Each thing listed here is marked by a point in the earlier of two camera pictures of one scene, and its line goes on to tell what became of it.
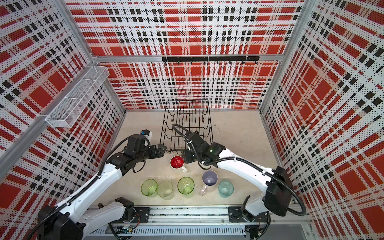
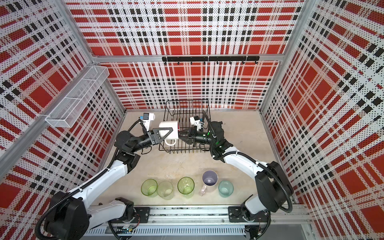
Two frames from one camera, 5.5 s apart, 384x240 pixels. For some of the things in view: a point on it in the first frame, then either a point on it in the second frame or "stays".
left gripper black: x=161 y=153 -> x=154 y=136
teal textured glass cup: x=225 y=188 stays
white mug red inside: x=177 y=162 -> x=174 y=135
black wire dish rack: x=183 y=117 stays
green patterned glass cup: x=186 y=186 stays
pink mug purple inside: x=209 y=178 stays
